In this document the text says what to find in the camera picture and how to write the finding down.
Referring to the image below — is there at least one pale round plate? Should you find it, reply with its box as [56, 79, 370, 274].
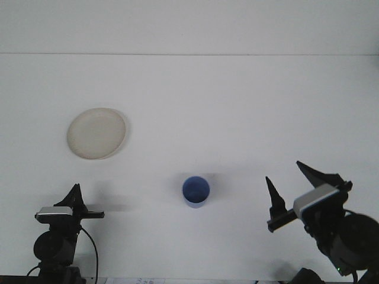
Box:
[66, 107, 129, 161]

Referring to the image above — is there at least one pale blue cup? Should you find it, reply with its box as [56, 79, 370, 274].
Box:
[181, 176, 211, 209]

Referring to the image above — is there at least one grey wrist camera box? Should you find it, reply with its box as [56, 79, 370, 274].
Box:
[35, 206, 75, 224]
[293, 183, 342, 222]

